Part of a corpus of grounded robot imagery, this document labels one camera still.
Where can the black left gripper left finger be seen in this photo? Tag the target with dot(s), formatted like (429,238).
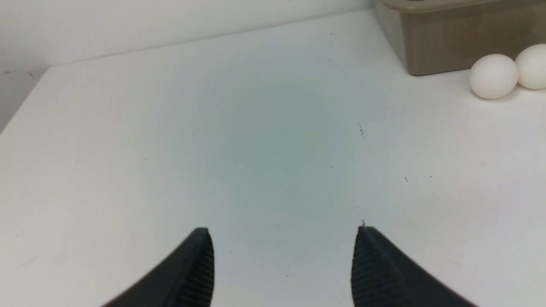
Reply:
(186,278)

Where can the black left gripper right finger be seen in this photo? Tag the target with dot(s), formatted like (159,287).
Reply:
(383,276)

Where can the white ping-pong ball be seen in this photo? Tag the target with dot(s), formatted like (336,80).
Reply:
(493,76)
(531,66)

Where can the tan plastic bin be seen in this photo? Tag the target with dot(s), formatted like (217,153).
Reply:
(434,36)

